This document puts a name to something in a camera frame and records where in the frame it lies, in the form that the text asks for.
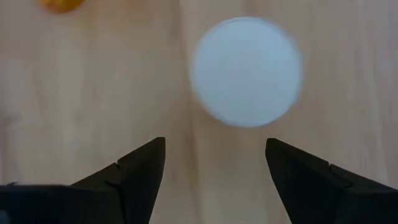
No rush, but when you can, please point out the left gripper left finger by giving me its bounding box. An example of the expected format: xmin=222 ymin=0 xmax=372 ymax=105
xmin=70 ymin=136 xmax=167 ymax=224

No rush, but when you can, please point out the large orange pill bottle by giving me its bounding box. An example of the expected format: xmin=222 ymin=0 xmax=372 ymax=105
xmin=189 ymin=16 xmax=304 ymax=128

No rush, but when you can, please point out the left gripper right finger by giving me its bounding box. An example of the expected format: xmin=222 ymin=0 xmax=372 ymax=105
xmin=265 ymin=138 xmax=398 ymax=224

